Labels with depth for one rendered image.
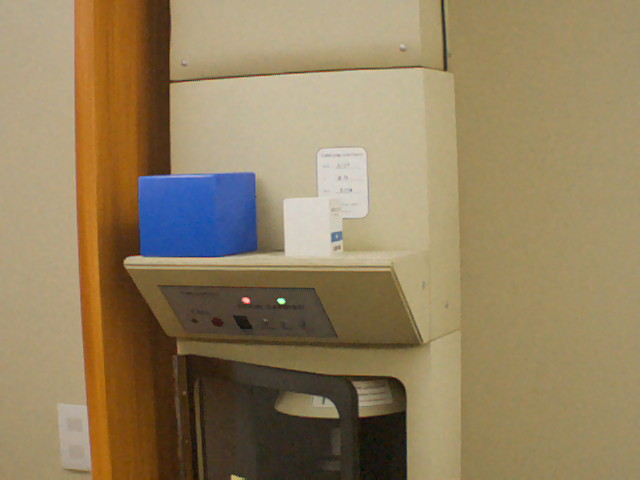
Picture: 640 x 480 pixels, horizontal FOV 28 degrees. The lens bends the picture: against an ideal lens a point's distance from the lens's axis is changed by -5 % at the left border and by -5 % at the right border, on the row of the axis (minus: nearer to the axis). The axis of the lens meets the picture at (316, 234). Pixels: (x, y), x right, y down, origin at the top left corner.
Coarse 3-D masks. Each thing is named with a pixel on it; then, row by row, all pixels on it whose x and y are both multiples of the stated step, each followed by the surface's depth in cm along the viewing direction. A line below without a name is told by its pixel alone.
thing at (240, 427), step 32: (192, 384) 155; (224, 384) 150; (256, 384) 145; (288, 384) 141; (320, 384) 137; (352, 384) 134; (192, 416) 155; (224, 416) 150; (256, 416) 146; (288, 416) 141; (320, 416) 137; (352, 416) 134; (192, 448) 156; (224, 448) 151; (256, 448) 146; (288, 448) 142; (320, 448) 138; (352, 448) 134
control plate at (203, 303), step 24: (168, 288) 147; (192, 288) 146; (216, 288) 145; (240, 288) 144; (264, 288) 142; (288, 288) 141; (312, 288) 140; (192, 312) 150; (216, 312) 148; (240, 312) 147; (264, 312) 146; (288, 312) 145; (312, 312) 143; (288, 336) 148; (312, 336) 147; (336, 336) 146
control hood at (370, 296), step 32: (224, 256) 145; (256, 256) 143; (320, 256) 140; (352, 256) 139; (384, 256) 138; (416, 256) 141; (320, 288) 140; (352, 288) 138; (384, 288) 137; (416, 288) 140; (160, 320) 153; (352, 320) 143; (384, 320) 141; (416, 320) 140
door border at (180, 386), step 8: (184, 360) 155; (184, 368) 155; (184, 376) 156; (176, 384) 157; (184, 384) 156; (176, 392) 157; (184, 392) 156; (184, 400) 156; (184, 408) 156; (184, 416) 156; (176, 424) 157; (184, 424) 156; (176, 432) 157; (184, 432) 157; (184, 440) 157; (184, 448) 157; (184, 456) 157; (184, 464) 157; (192, 464) 156; (184, 472) 157; (192, 472) 156
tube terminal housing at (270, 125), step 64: (192, 128) 155; (256, 128) 152; (320, 128) 149; (384, 128) 146; (448, 128) 151; (256, 192) 152; (384, 192) 146; (448, 192) 151; (448, 256) 150; (448, 320) 150; (448, 384) 151; (448, 448) 151
